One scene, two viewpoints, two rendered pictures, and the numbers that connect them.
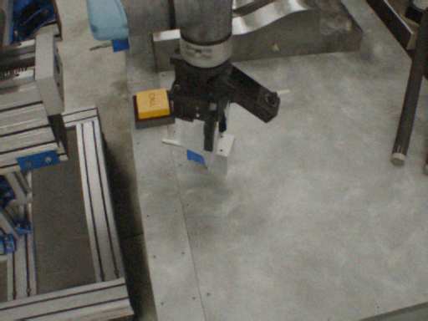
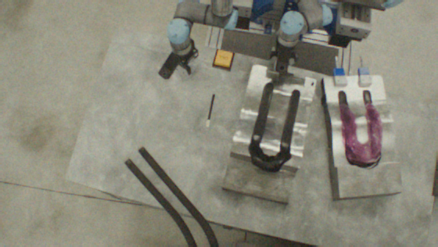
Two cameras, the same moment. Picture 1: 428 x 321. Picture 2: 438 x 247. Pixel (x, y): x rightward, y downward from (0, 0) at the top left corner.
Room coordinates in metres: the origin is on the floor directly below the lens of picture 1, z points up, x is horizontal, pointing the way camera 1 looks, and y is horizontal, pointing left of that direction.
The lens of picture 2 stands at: (0.98, -0.58, 2.59)
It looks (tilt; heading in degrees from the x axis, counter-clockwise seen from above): 74 degrees down; 117
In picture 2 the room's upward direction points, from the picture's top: 2 degrees counter-clockwise
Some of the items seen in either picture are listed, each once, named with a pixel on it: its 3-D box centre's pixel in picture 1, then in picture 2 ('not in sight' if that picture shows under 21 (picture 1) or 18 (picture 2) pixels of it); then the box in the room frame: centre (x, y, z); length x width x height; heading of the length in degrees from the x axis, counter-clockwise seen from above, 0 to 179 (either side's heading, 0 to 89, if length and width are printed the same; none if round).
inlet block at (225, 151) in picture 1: (196, 147); (188, 65); (0.53, 0.03, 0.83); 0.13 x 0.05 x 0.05; 73
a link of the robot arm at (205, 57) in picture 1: (205, 44); (180, 44); (0.52, 0.01, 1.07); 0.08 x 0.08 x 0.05
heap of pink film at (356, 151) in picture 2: not in sight; (362, 130); (1.28, 0.06, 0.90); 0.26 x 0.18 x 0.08; 118
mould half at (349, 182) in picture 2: not in sight; (361, 134); (1.29, 0.06, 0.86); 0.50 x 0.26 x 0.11; 118
